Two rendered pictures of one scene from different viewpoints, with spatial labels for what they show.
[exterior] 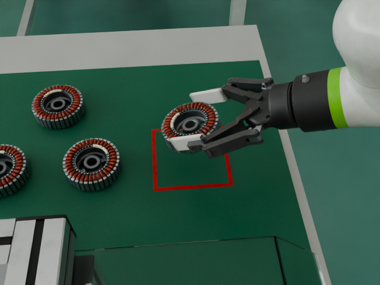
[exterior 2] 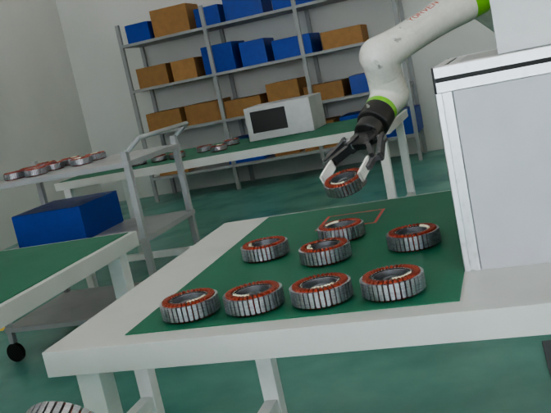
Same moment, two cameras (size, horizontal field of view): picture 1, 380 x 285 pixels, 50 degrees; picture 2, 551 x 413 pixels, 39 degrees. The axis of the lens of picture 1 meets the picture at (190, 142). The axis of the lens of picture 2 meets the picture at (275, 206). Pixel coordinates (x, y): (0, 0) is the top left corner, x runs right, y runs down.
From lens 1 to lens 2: 1.94 m
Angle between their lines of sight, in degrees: 69
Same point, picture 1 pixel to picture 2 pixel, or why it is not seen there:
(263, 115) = (371, 133)
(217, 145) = (380, 146)
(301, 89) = (372, 107)
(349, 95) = (388, 95)
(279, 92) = (366, 119)
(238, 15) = not seen: hidden behind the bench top
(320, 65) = (166, 386)
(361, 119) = (398, 102)
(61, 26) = not seen: outside the picture
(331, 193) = (336, 391)
